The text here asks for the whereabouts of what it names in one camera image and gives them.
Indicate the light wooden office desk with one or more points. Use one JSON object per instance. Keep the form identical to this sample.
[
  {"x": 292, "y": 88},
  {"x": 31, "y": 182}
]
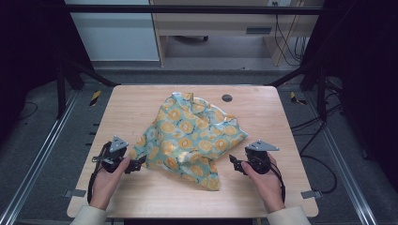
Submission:
[{"x": 212, "y": 23}]

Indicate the dark round table grommet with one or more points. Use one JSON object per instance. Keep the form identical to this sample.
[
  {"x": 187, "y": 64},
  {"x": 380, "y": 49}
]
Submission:
[{"x": 227, "y": 98}]

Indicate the white cabinet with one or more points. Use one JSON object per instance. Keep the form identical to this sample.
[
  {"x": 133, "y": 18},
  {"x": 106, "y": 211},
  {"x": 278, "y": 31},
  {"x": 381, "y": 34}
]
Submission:
[{"x": 115, "y": 37}]

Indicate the black curtain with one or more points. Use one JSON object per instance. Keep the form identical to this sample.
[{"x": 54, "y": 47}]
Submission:
[
  {"x": 28, "y": 47},
  {"x": 366, "y": 62}
]

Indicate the person's right hand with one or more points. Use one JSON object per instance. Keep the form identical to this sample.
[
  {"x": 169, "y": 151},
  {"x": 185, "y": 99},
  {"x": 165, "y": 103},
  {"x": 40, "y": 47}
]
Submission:
[{"x": 266, "y": 187}]

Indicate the grey metal table bracket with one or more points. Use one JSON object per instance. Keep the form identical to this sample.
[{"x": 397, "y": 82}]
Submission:
[
  {"x": 311, "y": 194},
  {"x": 75, "y": 193}
]

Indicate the black horizontal frame bar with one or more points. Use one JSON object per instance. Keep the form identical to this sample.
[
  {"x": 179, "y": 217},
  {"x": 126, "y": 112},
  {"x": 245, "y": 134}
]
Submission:
[{"x": 194, "y": 9}]

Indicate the yellow black floor tape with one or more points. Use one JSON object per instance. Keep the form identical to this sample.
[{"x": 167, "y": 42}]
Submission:
[
  {"x": 295, "y": 98},
  {"x": 95, "y": 97}
]

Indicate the aluminium floor rail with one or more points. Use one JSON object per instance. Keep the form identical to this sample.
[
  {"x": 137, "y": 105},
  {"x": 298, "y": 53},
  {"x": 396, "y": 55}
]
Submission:
[
  {"x": 37, "y": 159},
  {"x": 347, "y": 165}
]

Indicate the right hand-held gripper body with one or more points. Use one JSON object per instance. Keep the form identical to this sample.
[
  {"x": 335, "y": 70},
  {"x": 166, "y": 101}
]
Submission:
[{"x": 259, "y": 156}]

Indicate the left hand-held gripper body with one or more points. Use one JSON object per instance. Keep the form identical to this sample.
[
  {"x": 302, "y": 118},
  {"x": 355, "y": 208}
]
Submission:
[{"x": 115, "y": 149}]

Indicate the black metal frame stand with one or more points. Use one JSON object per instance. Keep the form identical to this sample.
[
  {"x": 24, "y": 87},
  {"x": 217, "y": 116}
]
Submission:
[
  {"x": 61, "y": 90},
  {"x": 321, "y": 93}
]

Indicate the lemon print teal cloth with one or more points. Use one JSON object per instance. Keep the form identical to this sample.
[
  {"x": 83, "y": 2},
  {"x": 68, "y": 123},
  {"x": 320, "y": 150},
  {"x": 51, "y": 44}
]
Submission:
[{"x": 187, "y": 137}]

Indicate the person's left hand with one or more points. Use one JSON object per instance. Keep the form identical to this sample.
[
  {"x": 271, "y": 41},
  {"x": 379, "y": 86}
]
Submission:
[{"x": 104, "y": 184}]

